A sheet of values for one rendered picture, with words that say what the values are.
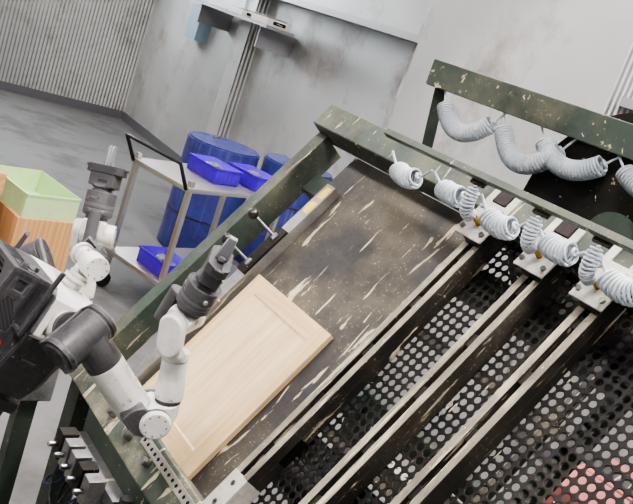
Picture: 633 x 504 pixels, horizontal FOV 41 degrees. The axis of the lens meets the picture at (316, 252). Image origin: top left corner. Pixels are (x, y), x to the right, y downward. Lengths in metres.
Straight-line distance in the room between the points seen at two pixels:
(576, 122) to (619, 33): 2.87
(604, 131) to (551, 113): 0.22
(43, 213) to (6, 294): 3.36
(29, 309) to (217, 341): 0.76
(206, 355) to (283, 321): 0.28
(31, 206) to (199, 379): 2.94
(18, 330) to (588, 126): 1.78
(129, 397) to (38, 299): 0.32
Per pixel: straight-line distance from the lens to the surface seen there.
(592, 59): 5.74
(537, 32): 6.11
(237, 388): 2.54
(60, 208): 5.50
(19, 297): 2.13
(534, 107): 2.96
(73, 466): 2.69
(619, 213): 2.74
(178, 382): 2.13
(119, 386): 2.11
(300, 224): 2.82
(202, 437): 2.52
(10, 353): 2.17
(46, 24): 12.79
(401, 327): 2.29
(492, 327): 2.17
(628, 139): 2.72
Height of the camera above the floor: 2.14
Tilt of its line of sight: 14 degrees down
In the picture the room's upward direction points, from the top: 20 degrees clockwise
